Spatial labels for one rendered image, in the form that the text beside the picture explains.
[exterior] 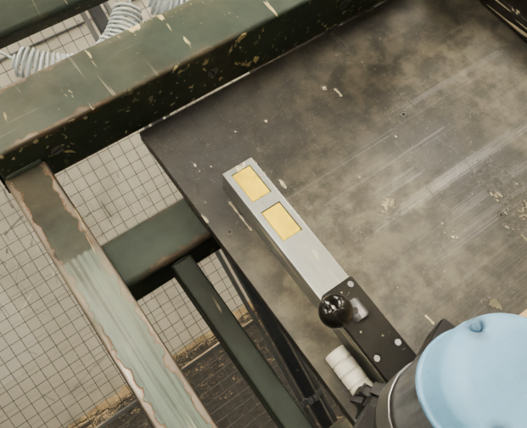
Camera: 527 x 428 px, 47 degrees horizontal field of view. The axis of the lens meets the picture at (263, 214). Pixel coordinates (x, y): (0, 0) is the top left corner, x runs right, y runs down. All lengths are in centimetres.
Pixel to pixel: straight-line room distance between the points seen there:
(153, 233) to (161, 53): 26
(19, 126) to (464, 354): 66
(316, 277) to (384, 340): 11
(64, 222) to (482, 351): 61
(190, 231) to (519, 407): 64
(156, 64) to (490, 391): 68
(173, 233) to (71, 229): 15
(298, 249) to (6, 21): 81
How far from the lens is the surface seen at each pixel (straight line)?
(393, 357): 76
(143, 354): 74
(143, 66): 88
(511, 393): 32
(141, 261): 87
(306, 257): 79
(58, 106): 86
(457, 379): 32
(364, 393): 56
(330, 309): 64
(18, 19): 135
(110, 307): 76
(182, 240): 88
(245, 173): 84
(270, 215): 81
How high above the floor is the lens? 179
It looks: 11 degrees down
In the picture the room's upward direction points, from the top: 28 degrees counter-clockwise
